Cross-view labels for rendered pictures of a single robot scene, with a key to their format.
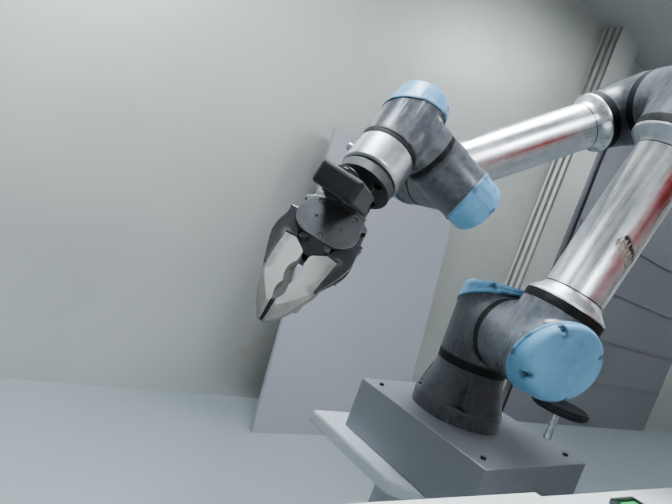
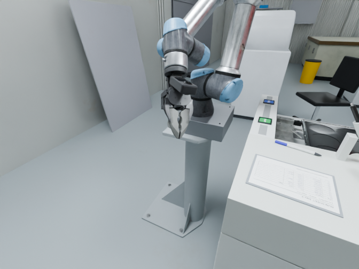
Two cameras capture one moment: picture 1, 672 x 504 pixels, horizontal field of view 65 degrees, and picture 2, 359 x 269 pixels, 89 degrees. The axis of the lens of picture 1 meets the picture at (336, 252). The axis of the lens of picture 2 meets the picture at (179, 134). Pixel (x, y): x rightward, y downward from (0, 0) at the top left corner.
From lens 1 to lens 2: 32 cm
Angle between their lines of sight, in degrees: 37
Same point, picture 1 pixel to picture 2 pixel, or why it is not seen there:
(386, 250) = (118, 47)
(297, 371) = (114, 107)
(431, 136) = (188, 42)
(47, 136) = not seen: outside the picture
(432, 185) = (191, 58)
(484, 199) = (207, 55)
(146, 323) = (50, 121)
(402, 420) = (192, 123)
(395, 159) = (185, 61)
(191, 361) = (76, 123)
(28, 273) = not seen: outside the picture
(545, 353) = (231, 92)
